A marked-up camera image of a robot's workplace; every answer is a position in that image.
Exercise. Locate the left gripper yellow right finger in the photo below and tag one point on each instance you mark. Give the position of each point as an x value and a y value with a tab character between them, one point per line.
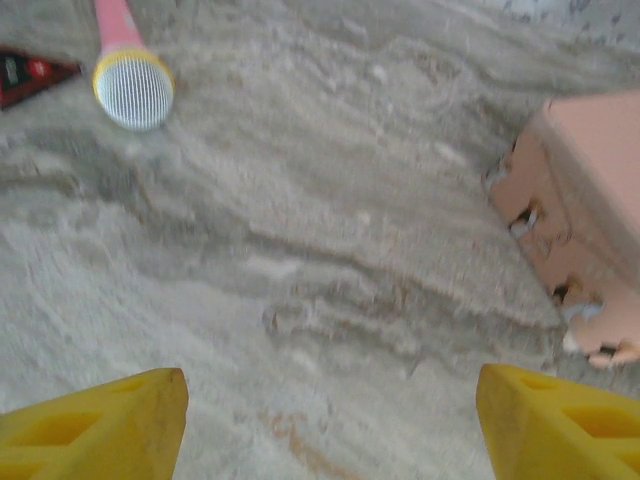
560	430

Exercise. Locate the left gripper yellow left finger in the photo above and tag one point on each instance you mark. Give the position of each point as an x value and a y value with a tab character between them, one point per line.
100	430

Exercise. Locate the pink tin box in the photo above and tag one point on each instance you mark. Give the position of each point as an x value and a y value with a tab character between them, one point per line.
590	200

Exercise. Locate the pink toy microphone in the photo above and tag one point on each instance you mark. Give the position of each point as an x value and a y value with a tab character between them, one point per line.
132	90

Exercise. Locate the red black triangle piece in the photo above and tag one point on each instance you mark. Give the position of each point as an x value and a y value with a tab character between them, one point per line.
25	75

